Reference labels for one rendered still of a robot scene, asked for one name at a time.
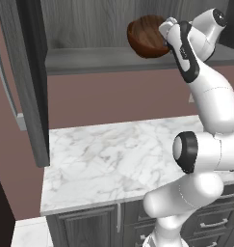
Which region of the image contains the dark tall panel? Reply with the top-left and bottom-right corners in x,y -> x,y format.
0,165 -> 17,247

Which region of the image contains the grey base cabinet door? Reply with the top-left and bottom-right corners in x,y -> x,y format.
55,205 -> 118,247

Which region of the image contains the grey base cabinet handle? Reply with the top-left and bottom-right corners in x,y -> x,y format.
116,204 -> 122,233

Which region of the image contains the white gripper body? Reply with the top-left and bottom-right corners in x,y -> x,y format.
158,16 -> 180,42

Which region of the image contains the grey bar door handle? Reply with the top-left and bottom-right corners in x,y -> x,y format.
0,9 -> 28,131

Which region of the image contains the dark grey cabinet door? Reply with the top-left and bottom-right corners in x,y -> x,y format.
219,0 -> 234,51
0,0 -> 52,169

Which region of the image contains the grey wall cabinet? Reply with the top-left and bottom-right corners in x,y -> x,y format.
40,0 -> 234,77

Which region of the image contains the brown wooden bowl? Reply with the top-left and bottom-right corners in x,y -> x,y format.
126,14 -> 171,60

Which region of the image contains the grey drawer front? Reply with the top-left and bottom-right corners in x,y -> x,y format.
122,199 -> 155,224
214,183 -> 234,208
181,206 -> 234,237
122,220 -> 160,247
185,232 -> 234,247

